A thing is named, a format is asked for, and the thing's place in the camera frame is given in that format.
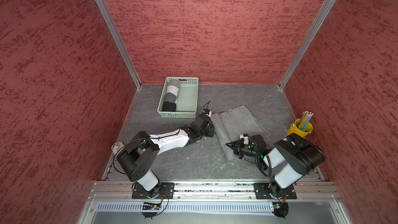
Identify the black white checkered scarf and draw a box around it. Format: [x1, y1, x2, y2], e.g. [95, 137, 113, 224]
[162, 79, 180, 112]

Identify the colored pencils bundle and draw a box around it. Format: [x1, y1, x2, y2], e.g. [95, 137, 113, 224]
[298, 111, 314, 131]

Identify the right corner aluminium post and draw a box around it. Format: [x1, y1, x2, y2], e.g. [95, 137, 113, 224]
[279, 0, 336, 91]

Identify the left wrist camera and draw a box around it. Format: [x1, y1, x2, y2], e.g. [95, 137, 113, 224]
[202, 109, 212, 117]

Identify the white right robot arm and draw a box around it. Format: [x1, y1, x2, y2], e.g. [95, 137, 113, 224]
[226, 133, 326, 199]

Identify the left corner aluminium post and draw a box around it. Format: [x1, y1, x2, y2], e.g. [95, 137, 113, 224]
[94, 0, 142, 89]

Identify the crumpled beige rag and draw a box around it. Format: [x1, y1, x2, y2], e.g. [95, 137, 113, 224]
[112, 142, 124, 156]

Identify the grey cloth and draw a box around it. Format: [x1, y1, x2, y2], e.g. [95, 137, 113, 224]
[211, 105, 271, 165]

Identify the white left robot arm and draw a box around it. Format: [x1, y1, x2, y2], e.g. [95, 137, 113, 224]
[114, 109, 214, 198]

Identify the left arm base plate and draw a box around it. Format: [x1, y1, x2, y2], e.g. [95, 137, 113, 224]
[132, 182, 175, 199]

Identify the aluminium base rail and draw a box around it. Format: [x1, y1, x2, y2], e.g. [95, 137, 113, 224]
[88, 179, 342, 202]

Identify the yellow pencil bucket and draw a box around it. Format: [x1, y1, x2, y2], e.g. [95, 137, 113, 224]
[287, 119, 314, 138]

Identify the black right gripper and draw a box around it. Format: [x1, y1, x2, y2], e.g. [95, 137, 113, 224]
[226, 138, 259, 159]

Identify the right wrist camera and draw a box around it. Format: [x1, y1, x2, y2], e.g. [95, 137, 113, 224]
[239, 134, 249, 146]

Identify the corner aluminium post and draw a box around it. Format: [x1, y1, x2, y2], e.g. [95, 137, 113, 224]
[279, 0, 336, 91]
[94, 0, 142, 89]

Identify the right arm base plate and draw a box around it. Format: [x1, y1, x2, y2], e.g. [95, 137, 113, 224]
[254, 183, 297, 201]

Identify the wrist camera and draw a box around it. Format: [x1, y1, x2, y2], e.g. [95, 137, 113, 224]
[239, 134, 249, 146]
[202, 109, 212, 117]

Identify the pale green plastic basket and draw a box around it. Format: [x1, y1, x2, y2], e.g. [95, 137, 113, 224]
[157, 76, 199, 118]

